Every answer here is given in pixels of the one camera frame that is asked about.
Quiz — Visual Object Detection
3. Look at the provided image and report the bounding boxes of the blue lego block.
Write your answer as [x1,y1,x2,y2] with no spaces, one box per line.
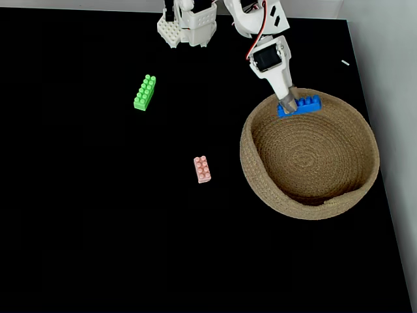
[276,94,323,119]

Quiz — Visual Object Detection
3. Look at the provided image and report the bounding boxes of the pink lego block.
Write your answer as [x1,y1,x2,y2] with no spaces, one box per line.
[193,155,212,184]

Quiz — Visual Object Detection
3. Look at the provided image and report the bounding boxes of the green lego block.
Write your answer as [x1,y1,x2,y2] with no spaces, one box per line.
[133,74,157,112]

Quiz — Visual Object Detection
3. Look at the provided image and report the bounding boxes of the red white black servo cable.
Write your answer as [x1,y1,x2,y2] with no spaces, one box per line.
[245,0,270,61]

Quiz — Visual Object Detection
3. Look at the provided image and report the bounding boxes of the woven rope basket tray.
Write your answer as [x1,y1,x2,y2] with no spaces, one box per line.
[240,87,381,220]

